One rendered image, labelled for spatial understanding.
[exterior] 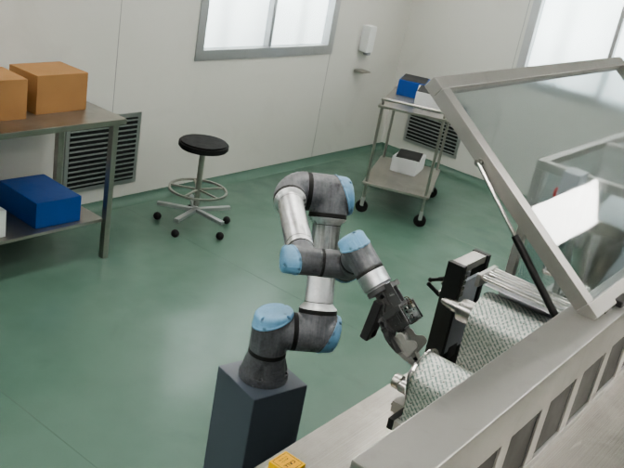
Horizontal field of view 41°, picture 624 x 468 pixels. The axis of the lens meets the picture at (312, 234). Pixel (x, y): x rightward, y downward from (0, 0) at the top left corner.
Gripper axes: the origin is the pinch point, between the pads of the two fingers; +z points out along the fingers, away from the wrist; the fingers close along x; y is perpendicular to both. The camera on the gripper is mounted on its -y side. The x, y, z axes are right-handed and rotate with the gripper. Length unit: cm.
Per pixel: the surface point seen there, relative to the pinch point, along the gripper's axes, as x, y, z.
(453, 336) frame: 32.1, -7.5, 0.0
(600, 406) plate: -11, 44, 25
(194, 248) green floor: 204, -267, -126
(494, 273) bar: 26.0, 17.6, -9.4
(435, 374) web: -5.9, 8.5, 4.8
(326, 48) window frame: 423, -236, -257
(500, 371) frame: -55, 55, 6
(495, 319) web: 17.1, 16.1, 0.9
